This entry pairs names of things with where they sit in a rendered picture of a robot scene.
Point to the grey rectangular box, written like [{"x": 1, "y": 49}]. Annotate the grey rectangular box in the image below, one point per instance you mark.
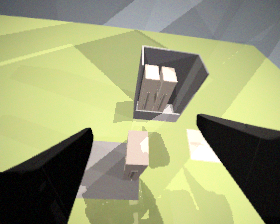
[{"x": 136, "y": 155}]

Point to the grey open-top bin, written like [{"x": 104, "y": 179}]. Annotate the grey open-top bin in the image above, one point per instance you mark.
[{"x": 190, "y": 72}]

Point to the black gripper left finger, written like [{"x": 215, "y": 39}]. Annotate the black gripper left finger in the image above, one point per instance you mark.
[{"x": 42, "y": 189}]

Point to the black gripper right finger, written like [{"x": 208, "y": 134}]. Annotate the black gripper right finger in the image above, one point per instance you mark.
[{"x": 251, "y": 155}]

